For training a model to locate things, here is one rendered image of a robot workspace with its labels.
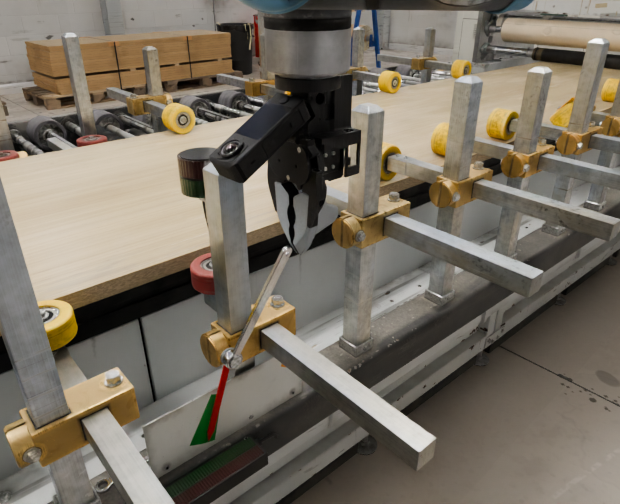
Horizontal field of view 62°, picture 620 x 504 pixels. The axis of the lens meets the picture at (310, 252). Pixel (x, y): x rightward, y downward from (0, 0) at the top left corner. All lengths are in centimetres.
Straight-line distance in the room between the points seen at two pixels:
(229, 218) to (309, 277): 49
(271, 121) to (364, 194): 29
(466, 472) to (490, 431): 20
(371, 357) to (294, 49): 59
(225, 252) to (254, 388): 23
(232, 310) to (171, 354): 30
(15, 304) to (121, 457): 19
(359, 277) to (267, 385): 23
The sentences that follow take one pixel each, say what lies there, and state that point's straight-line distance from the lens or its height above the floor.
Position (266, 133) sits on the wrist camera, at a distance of 53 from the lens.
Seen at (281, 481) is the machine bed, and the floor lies 17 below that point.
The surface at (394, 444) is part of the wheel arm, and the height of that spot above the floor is 85.
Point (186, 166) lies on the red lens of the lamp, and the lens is 65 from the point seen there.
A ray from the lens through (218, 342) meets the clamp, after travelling 72.
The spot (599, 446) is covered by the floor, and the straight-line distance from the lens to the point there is 196.
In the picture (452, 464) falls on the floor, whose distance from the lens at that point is 174.
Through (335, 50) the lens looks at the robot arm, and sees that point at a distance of 55.
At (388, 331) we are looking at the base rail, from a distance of 101.
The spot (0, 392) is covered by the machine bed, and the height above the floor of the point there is 77.
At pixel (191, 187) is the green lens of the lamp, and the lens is 66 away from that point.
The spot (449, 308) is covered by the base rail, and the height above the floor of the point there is 70.
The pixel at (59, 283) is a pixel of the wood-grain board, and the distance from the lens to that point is 85.
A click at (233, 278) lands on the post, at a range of 68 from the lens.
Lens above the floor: 130
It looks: 28 degrees down
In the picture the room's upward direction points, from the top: straight up
